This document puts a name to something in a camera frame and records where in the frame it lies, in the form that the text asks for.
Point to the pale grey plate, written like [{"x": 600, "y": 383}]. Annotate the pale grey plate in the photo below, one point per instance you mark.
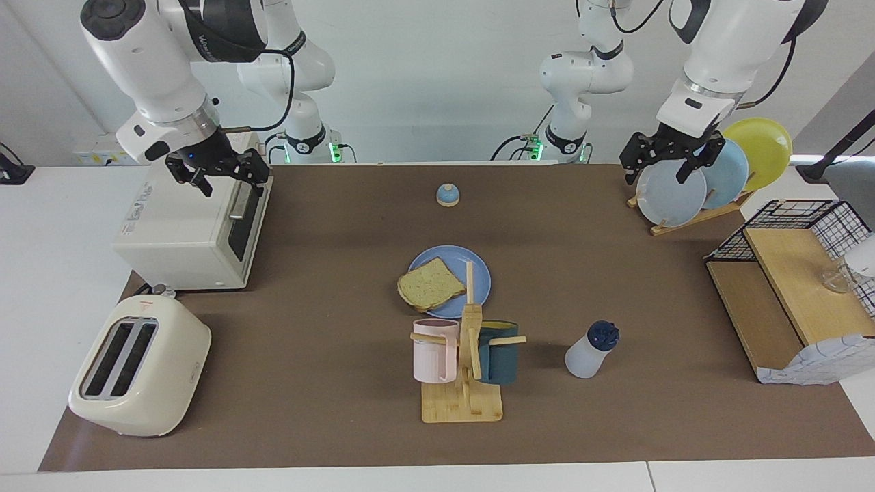
[{"x": 666, "y": 198}]

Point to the grey rounded cover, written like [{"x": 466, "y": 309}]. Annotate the grey rounded cover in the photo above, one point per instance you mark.
[{"x": 851, "y": 188}]

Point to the light blue plate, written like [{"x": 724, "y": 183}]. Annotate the light blue plate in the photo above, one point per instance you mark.
[{"x": 728, "y": 174}]

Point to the brown paper table mat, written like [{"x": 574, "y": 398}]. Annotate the brown paper table mat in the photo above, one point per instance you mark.
[{"x": 307, "y": 383}]

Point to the slice of toast bread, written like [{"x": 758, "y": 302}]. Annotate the slice of toast bread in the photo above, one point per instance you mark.
[{"x": 431, "y": 283}]

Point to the white wall power box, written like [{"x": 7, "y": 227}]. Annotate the white wall power box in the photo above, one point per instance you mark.
[{"x": 102, "y": 152}]

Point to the dark teal mug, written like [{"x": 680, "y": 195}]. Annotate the dark teal mug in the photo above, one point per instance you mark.
[{"x": 502, "y": 365}]

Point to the clear glass cup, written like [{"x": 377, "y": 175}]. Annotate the clear glass cup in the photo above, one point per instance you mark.
[{"x": 837, "y": 281}]

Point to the yellow plate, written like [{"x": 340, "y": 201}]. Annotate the yellow plate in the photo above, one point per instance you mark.
[{"x": 762, "y": 147}]

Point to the wooden dish rack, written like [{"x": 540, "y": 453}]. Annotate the wooden dish rack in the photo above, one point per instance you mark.
[{"x": 697, "y": 217}]

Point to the cream two-slot toaster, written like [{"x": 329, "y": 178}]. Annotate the cream two-slot toaster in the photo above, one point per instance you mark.
[{"x": 171, "y": 383}]

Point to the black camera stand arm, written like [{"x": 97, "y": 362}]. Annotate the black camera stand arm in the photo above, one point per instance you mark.
[{"x": 817, "y": 167}]

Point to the cream toaster oven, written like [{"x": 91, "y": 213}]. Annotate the cream toaster oven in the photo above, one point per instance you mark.
[{"x": 184, "y": 225}]

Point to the wooden mug tree stand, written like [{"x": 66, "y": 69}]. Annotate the wooden mug tree stand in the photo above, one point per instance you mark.
[{"x": 461, "y": 408}]

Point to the pink mug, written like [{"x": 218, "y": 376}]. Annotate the pink mug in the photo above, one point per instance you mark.
[{"x": 431, "y": 359}]

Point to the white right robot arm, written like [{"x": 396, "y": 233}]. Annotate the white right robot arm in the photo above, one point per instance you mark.
[{"x": 150, "y": 68}]

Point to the clear squeeze bottle blue cap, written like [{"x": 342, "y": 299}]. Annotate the clear squeeze bottle blue cap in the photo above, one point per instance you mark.
[{"x": 584, "y": 359}]

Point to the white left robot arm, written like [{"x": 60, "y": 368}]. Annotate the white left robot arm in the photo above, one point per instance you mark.
[{"x": 724, "y": 48}]

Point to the black clamp mount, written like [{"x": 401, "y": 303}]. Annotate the black clamp mount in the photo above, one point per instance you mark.
[{"x": 14, "y": 174}]

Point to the blue round plate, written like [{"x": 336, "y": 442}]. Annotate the blue round plate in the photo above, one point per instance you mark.
[{"x": 478, "y": 280}]

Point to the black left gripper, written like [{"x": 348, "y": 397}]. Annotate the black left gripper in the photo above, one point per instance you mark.
[{"x": 677, "y": 145}]

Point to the white checkered cloth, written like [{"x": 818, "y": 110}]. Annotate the white checkered cloth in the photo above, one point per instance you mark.
[{"x": 820, "y": 362}]

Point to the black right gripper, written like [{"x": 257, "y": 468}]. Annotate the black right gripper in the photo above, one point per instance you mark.
[{"x": 202, "y": 157}]

